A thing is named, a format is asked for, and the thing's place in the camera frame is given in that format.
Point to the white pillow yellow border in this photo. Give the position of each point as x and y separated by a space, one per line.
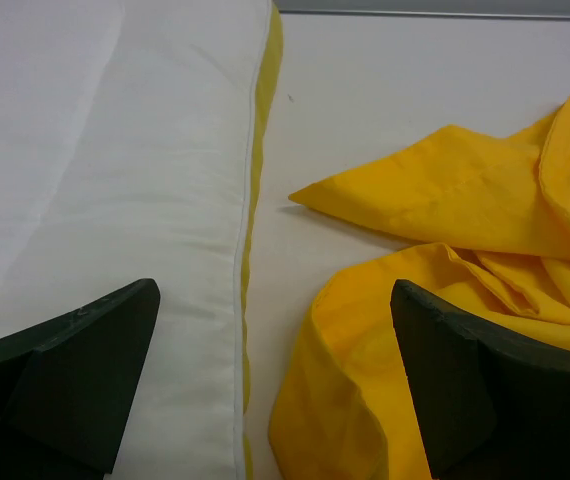
131 148

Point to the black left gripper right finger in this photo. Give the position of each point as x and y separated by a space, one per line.
490 403

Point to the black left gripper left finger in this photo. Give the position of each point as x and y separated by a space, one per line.
67 386

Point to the yellow pillowcase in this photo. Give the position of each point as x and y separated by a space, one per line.
489 223

